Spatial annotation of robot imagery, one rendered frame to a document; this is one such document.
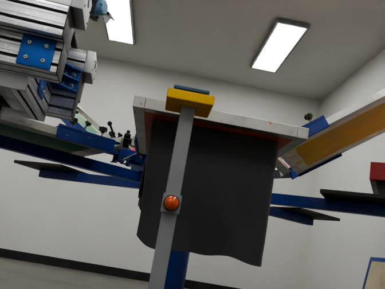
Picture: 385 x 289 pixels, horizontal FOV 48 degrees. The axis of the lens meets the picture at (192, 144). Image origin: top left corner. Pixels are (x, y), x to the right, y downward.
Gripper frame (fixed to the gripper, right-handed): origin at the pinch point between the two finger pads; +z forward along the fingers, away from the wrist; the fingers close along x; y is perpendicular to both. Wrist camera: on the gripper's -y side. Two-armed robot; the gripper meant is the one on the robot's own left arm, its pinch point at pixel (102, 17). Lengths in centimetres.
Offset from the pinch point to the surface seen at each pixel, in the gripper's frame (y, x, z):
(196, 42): -126, -53, 280
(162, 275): 108, 101, -83
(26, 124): 72, 1, -28
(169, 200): 90, 98, -88
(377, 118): 7, 153, 52
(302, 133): 55, 123, -53
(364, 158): -35, 170, 303
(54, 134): 72, 10, -17
